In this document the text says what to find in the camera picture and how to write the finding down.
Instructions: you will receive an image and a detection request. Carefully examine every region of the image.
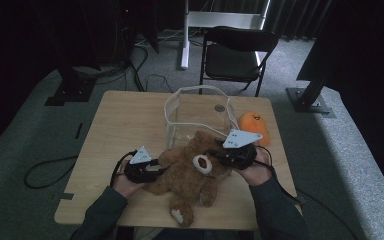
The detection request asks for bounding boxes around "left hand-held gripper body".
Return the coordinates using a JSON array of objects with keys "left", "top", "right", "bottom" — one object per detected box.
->
[{"left": 123, "top": 145, "right": 161, "bottom": 184}]

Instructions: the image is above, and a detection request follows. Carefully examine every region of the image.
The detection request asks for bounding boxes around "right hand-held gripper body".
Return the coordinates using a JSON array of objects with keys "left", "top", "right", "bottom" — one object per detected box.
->
[{"left": 219, "top": 129, "right": 264, "bottom": 170}]

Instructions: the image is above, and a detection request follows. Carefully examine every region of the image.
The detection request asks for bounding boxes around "brown teddy bear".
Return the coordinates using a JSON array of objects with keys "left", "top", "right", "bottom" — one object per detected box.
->
[{"left": 143, "top": 129, "right": 233, "bottom": 229}]

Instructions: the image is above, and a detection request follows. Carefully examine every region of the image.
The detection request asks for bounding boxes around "orange plush toy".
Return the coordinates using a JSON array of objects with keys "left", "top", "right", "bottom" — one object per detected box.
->
[{"left": 238, "top": 111, "right": 271, "bottom": 148}]

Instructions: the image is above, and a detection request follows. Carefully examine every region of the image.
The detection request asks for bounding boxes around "clear plastic box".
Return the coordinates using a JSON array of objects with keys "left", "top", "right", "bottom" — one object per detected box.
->
[{"left": 163, "top": 85, "right": 239, "bottom": 151}]

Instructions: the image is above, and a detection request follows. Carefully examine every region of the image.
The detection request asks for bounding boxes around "person's left hand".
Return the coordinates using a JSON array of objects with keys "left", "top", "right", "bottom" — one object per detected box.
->
[{"left": 112, "top": 164, "right": 146, "bottom": 200}]

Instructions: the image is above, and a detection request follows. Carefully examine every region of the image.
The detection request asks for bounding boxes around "person's right hand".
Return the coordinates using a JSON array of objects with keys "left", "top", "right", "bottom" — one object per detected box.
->
[{"left": 234, "top": 148, "right": 276, "bottom": 187}]

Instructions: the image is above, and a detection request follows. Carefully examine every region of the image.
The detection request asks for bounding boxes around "black folding chair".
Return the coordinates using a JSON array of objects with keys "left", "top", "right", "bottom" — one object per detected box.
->
[{"left": 198, "top": 25, "right": 279, "bottom": 98}]

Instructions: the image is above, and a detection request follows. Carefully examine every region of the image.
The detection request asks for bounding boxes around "black stand with base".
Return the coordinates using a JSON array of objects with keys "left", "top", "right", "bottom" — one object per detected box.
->
[{"left": 285, "top": 59, "right": 335, "bottom": 118}]

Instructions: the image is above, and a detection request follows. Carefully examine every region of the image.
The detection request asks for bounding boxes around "black stand base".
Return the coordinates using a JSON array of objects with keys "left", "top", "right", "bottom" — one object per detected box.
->
[{"left": 44, "top": 64, "right": 97, "bottom": 107}]

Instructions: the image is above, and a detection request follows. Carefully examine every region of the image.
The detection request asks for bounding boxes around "white metal stand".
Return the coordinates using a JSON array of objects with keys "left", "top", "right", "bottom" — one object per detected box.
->
[{"left": 180, "top": 0, "right": 271, "bottom": 70}]

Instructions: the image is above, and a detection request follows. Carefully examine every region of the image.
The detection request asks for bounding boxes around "dark grey curtain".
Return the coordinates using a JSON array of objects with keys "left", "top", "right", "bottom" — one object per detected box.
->
[{"left": 264, "top": 0, "right": 333, "bottom": 41}]

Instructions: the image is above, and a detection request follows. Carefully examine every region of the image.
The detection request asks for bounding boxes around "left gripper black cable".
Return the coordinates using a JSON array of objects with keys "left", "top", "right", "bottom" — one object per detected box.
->
[{"left": 109, "top": 150, "right": 138, "bottom": 188}]

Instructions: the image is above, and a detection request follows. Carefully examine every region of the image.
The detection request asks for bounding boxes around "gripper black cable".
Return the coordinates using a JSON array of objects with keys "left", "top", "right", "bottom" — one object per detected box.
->
[
  {"left": 109, "top": 150, "right": 138, "bottom": 188},
  {"left": 254, "top": 145, "right": 305, "bottom": 207}
]

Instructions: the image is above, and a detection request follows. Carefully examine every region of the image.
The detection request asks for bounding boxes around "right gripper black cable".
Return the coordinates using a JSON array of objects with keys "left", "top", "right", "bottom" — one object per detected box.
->
[{"left": 254, "top": 145, "right": 305, "bottom": 207}]

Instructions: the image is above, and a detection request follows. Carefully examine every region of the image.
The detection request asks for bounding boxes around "black cable loop on floor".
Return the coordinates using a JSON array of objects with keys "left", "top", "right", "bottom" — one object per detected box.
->
[{"left": 24, "top": 154, "right": 80, "bottom": 190}]

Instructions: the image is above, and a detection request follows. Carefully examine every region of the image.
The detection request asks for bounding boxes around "bundle of black cables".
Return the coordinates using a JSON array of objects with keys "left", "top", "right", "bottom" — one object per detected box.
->
[{"left": 73, "top": 43, "right": 174, "bottom": 94}]

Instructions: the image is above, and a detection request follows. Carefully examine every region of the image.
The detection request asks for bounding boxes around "thin black floor cable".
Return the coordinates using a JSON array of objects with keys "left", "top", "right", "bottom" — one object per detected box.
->
[{"left": 294, "top": 188, "right": 359, "bottom": 240}]

